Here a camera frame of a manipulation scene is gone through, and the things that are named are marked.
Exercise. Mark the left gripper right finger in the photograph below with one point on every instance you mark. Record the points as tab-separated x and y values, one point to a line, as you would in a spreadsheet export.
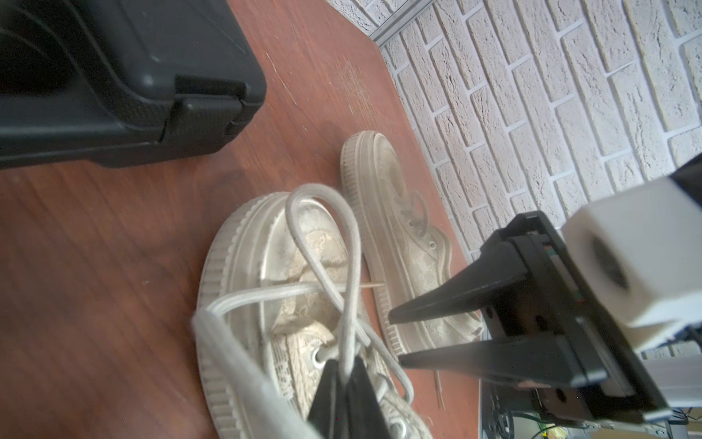
364	417

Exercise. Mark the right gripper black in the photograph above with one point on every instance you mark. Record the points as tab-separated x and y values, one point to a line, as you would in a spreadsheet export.
551	339

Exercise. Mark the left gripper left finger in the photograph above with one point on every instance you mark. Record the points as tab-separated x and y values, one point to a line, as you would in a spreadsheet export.
328	413

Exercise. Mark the beige sneaker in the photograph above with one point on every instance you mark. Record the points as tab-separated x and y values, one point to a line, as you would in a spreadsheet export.
405	254
279	304

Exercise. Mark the black plastic tool case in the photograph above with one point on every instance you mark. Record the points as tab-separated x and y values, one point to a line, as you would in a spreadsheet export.
123	83

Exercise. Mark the right corner aluminium post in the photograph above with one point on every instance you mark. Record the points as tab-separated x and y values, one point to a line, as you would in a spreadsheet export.
398	21

